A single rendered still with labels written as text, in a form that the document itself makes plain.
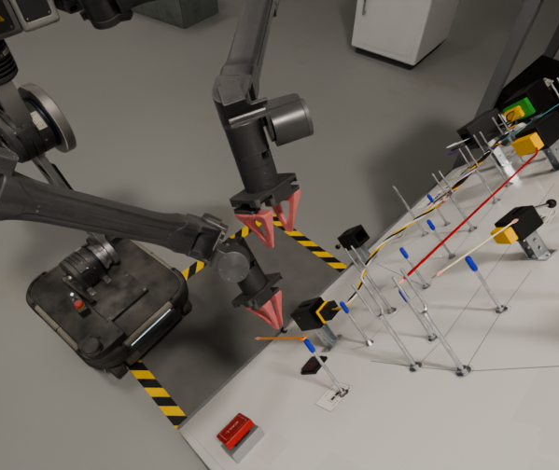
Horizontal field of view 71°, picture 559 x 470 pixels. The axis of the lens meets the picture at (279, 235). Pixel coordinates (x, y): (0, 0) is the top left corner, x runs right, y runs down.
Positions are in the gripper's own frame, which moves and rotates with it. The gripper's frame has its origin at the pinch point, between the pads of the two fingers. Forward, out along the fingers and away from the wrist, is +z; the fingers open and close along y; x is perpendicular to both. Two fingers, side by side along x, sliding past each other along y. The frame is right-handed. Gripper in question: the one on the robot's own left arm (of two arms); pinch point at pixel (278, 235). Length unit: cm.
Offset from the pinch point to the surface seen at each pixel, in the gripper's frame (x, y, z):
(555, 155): -32, 48, 6
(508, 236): -31.8, 11.4, 3.9
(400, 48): 120, 323, 5
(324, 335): -4.2, -1.0, 20.3
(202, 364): 98, 19, 89
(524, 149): -28, 44, 4
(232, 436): -3.0, -24.4, 20.2
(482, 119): -14, 68, 4
